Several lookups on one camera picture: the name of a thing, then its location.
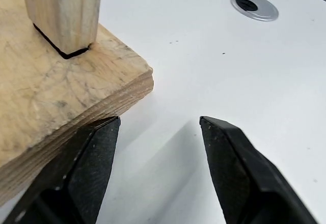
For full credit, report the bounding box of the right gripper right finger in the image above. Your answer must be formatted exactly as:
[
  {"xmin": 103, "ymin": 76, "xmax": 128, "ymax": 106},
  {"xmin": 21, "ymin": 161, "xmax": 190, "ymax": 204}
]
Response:
[{"xmin": 199, "ymin": 116, "xmax": 319, "ymax": 224}]

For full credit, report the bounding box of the wooden leg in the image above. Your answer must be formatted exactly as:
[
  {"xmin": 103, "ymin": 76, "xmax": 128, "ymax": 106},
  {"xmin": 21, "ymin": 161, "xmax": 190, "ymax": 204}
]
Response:
[{"xmin": 20, "ymin": 0, "xmax": 103, "ymax": 56}]

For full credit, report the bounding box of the wooden seat board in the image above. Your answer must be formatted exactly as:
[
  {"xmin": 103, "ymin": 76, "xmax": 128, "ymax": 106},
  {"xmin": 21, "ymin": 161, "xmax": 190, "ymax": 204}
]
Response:
[{"xmin": 0, "ymin": 0, "xmax": 154, "ymax": 207}]

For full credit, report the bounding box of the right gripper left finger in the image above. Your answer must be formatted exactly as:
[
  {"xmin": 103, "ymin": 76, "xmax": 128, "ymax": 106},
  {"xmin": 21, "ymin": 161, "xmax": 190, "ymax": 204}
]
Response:
[{"xmin": 0, "ymin": 116, "xmax": 121, "ymax": 224}]

